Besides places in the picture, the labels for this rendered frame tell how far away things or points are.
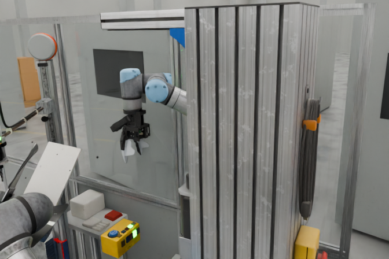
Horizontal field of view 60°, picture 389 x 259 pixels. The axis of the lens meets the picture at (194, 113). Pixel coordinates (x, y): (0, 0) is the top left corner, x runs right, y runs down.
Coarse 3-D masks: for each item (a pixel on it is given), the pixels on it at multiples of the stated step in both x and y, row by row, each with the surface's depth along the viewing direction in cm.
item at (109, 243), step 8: (120, 224) 162; (128, 224) 162; (136, 224) 162; (104, 232) 156; (120, 232) 156; (128, 232) 156; (104, 240) 153; (112, 240) 151; (120, 240) 152; (136, 240) 162; (104, 248) 155; (112, 248) 152; (120, 248) 152; (128, 248) 157; (120, 256) 153
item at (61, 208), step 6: (66, 204) 148; (54, 210) 145; (60, 210) 144; (54, 216) 142; (60, 216) 141; (42, 228) 137; (48, 228) 136; (36, 234) 135; (42, 234) 134; (36, 240) 132
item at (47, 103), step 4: (40, 100) 199; (44, 100) 199; (48, 100) 199; (52, 100) 202; (36, 104) 193; (40, 104) 194; (44, 104) 194; (48, 104) 194; (52, 104) 201; (36, 108) 194; (44, 108) 194; (48, 108) 195; (52, 108) 201; (40, 112) 195; (44, 112) 195; (48, 112) 195
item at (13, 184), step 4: (36, 144) 158; (36, 148) 153; (32, 152) 154; (28, 156) 155; (28, 160) 151; (24, 164) 151; (20, 168) 154; (20, 172) 160; (16, 176) 152; (12, 180) 153; (16, 180) 159; (12, 184) 155
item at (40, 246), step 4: (36, 244) 157; (40, 244) 159; (44, 244) 162; (32, 248) 153; (36, 248) 156; (40, 248) 158; (44, 248) 160; (36, 252) 154; (40, 252) 156; (44, 252) 158; (36, 256) 152; (40, 256) 154; (44, 256) 156
